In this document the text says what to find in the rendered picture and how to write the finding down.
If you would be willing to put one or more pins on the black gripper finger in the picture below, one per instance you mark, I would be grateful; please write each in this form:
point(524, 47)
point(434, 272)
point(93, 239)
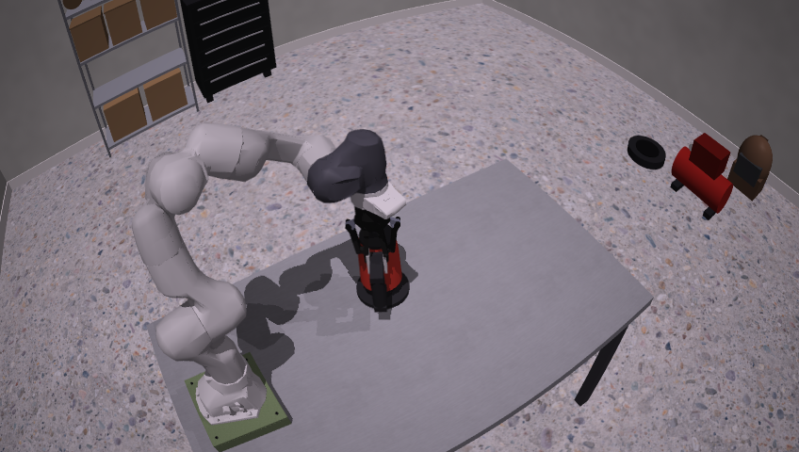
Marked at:
point(350, 227)
point(395, 224)

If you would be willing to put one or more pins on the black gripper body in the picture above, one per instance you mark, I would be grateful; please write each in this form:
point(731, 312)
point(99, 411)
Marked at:
point(367, 216)

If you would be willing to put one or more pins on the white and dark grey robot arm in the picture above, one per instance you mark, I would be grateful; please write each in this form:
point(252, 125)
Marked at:
point(176, 181)

